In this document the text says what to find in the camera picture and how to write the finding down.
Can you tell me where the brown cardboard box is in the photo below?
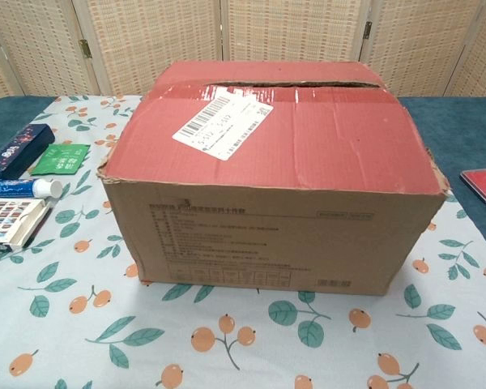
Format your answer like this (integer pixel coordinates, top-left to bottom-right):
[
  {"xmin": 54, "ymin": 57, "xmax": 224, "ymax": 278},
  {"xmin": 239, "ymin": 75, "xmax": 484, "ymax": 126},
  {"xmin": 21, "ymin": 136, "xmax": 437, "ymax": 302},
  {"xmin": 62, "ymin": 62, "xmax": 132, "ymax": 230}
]
[{"xmin": 96, "ymin": 60, "xmax": 451, "ymax": 296}]

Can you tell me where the blue white toothpaste box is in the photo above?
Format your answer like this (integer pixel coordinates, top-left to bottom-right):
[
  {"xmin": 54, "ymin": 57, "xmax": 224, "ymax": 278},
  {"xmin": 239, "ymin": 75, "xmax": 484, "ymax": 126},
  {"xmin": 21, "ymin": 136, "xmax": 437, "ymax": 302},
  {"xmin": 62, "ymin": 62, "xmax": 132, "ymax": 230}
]
[{"xmin": 0, "ymin": 177, "xmax": 64, "ymax": 200}]

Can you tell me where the white box with picture grid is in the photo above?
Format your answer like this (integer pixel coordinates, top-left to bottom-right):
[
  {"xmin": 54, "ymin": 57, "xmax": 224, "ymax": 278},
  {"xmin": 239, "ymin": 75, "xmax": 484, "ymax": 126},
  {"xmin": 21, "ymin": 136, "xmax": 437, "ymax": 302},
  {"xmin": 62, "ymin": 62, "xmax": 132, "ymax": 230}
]
[{"xmin": 0, "ymin": 197, "xmax": 53, "ymax": 253}]

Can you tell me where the woven folding screen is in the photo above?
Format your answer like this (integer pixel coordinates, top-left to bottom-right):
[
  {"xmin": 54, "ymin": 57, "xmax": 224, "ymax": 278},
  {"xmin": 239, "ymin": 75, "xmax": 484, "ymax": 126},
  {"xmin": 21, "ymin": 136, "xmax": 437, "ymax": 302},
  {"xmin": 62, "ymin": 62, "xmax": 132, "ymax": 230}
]
[{"xmin": 0, "ymin": 0, "xmax": 486, "ymax": 105}]

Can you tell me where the green sachet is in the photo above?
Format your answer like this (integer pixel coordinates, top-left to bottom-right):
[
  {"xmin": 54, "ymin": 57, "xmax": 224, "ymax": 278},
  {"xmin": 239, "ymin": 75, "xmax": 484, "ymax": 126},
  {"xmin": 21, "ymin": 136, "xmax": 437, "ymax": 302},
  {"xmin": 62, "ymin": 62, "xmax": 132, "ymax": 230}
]
[{"xmin": 29, "ymin": 143, "xmax": 92, "ymax": 176}]

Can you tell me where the floral fruit print tablecloth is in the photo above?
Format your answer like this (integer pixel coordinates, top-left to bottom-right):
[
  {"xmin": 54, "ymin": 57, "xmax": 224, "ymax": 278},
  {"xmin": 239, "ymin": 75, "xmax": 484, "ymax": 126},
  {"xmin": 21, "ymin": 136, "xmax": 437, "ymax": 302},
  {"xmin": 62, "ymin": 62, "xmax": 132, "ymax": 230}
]
[{"xmin": 0, "ymin": 95, "xmax": 486, "ymax": 389}]

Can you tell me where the navy blue carton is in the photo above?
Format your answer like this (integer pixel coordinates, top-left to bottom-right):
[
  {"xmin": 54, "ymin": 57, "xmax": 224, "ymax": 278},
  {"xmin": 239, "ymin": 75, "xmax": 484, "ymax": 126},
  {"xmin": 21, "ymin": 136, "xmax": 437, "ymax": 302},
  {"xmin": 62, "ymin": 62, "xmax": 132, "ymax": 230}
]
[{"xmin": 0, "ymin": 123, "xmax": 57, "ymax": 182}]

